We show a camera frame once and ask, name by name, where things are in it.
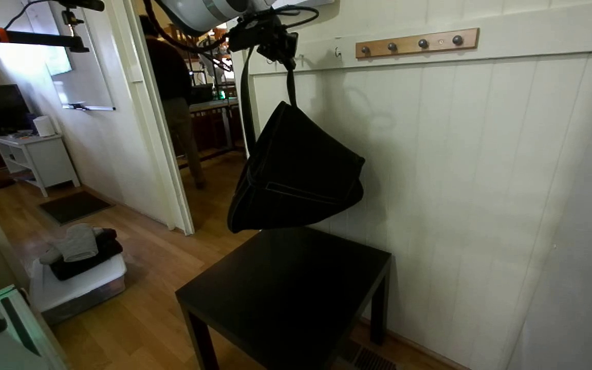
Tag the black tote bag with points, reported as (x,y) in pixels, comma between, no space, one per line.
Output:
(297,178)

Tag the small white cabinet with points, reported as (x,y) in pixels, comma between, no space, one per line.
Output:
(41,157)

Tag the black mounting bar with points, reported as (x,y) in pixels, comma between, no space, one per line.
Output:
(21,37)

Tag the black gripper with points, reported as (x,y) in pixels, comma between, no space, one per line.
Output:
(258,34)

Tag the dark doormat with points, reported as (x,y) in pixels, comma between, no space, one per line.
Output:
(73,206)

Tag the white storage box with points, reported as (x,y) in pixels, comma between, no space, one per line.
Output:
(77,289)

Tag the black folded cloth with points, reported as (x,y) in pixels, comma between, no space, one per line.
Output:
(93,260)

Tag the wooden peg rack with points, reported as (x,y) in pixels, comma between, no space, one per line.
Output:
(405,43)

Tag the person in dark shirt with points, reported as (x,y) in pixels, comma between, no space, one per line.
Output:
(169,89)

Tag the white board on wall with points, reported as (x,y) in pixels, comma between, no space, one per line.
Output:
(77,92)

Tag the grey folded cloth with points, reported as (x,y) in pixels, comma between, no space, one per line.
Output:
(77,242)

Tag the small white box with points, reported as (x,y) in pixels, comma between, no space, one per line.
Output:
(43,126)

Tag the black square side table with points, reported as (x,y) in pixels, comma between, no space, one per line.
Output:
(282,294)

